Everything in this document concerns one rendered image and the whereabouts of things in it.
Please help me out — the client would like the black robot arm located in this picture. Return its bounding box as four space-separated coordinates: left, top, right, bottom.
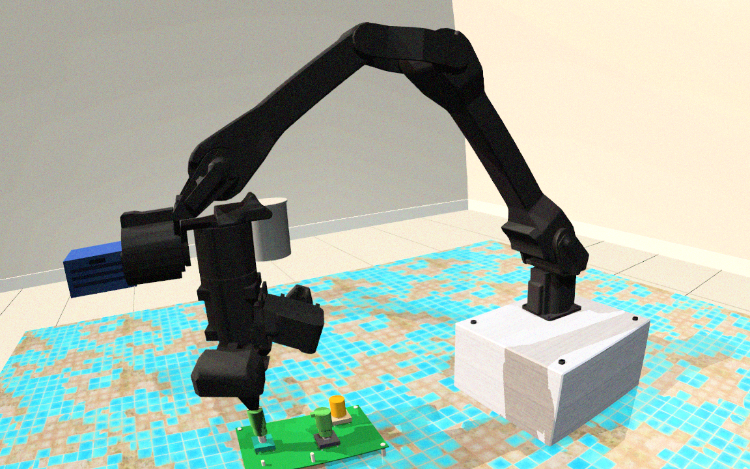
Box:
120 22 589 354

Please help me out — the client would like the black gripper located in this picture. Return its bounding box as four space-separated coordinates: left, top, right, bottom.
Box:
191 268 273 410

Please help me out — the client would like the green circuit board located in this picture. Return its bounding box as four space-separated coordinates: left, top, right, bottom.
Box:
236 395 389 469

